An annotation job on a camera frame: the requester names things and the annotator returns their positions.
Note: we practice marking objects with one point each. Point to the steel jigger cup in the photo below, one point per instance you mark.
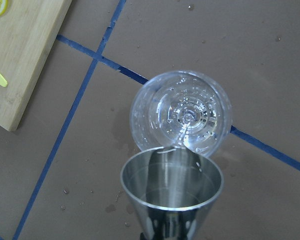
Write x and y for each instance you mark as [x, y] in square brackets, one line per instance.
[171, 190]

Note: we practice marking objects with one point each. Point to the clear wine glass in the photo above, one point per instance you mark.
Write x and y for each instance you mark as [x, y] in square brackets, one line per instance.
[181, 108]

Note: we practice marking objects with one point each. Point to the bamboo cutting board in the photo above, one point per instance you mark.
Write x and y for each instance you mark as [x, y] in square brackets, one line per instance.
[27, 32]

